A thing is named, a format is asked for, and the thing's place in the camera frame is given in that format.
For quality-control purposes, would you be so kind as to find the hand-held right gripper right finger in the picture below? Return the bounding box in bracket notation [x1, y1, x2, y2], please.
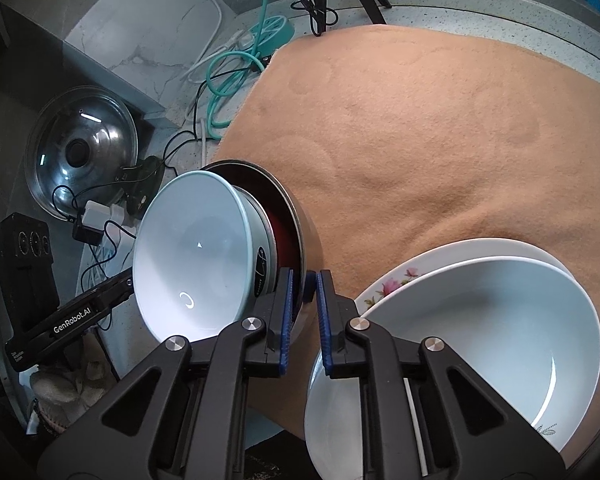
[316, 269, 566, 480]

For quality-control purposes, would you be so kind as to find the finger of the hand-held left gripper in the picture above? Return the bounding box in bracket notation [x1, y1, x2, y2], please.
[75, 267, 136, 333]

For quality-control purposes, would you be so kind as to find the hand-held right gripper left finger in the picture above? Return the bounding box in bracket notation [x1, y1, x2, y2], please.
[37, 267, 297, 480]

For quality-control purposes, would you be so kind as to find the large stainless steel bowl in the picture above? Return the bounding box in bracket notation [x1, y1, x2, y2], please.
[200, 159, 318, 356]

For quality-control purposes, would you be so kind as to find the red steel bowl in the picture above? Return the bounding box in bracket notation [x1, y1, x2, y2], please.
[230, 180, 301, 311]

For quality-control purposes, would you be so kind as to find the white ceramic bowl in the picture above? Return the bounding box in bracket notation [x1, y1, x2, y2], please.
[132, 170, 276, 343]

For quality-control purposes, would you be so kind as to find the pink floral white plate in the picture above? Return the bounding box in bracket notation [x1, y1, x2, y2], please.
[304, 239, 568, 480]

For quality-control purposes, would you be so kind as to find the white deep plate leaf print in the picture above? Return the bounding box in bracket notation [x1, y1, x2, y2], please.
[320, 256, 600, 480]

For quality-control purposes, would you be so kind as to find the person's left hand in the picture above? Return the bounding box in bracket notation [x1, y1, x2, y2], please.
[27, 345, 108, 436]

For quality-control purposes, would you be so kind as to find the white charger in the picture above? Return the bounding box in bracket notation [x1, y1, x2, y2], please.
[82, 200, 126, 233]

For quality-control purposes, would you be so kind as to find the glass pot lid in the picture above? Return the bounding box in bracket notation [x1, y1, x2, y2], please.
[24, 85, 140, 221]

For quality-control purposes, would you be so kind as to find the brown cloth mat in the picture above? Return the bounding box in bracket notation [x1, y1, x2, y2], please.
[215, 22, 600, 441]

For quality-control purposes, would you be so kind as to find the thin black cable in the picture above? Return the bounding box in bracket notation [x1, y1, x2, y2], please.
[52, 67, 261, 331]

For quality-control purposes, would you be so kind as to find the teal cable reel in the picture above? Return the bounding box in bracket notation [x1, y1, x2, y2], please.
[252, 15, 296, 56]

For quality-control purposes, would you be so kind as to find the white cable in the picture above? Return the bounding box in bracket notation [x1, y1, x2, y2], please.
[157, 0, 261, 86]

